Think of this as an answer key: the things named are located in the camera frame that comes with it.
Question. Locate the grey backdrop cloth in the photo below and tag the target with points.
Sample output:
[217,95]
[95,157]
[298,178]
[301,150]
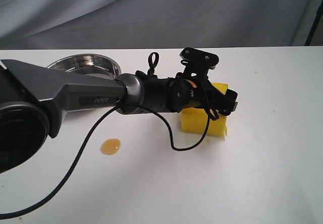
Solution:
[134,24]

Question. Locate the round stainless steel dish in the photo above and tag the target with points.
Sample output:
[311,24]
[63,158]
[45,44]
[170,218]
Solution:
[95,65]

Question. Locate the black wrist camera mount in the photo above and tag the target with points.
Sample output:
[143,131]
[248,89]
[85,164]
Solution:
[197,63]

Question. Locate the amber liquid spill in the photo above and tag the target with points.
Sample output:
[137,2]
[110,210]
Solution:
[110,146]

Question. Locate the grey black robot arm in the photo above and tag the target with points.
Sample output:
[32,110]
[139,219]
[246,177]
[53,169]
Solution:
[34,101]

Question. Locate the yellow sponge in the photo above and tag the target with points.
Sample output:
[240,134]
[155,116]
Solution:
[193,120]

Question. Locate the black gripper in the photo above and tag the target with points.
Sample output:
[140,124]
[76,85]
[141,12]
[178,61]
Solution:
[188,91]

